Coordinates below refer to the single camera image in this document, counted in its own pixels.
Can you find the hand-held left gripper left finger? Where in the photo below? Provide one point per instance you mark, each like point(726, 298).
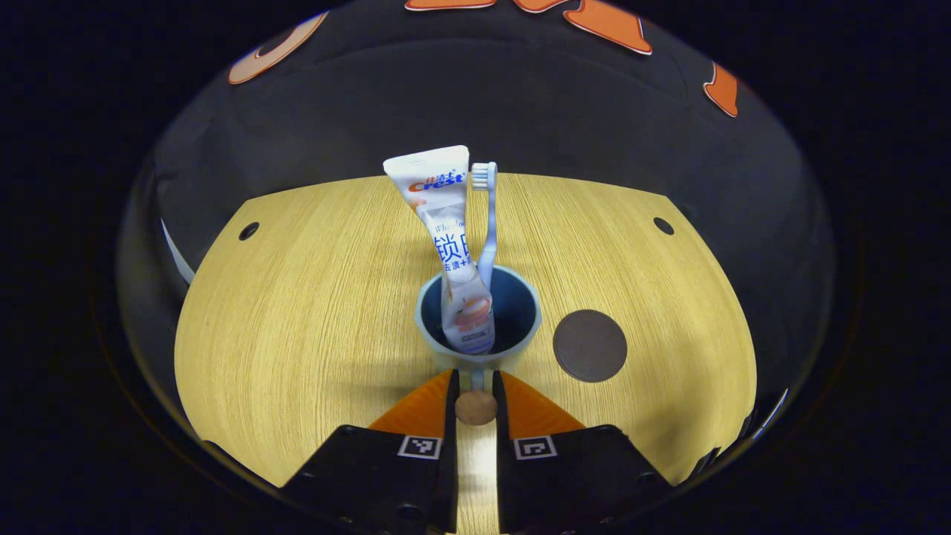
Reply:
point(451, 461)

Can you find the white toothpaste tube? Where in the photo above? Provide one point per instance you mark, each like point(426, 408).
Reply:
point(438, 193)

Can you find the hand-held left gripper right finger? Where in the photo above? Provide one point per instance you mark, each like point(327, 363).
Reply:
point(501, 461)

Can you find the dark brown round coaster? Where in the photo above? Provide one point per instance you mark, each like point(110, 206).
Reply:
point(591, 345)

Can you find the pale blue toothbrush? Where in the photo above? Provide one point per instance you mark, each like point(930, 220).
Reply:
point(487, 238)

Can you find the black backdrop cloth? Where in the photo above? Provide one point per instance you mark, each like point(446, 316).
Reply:
point(520, 111)

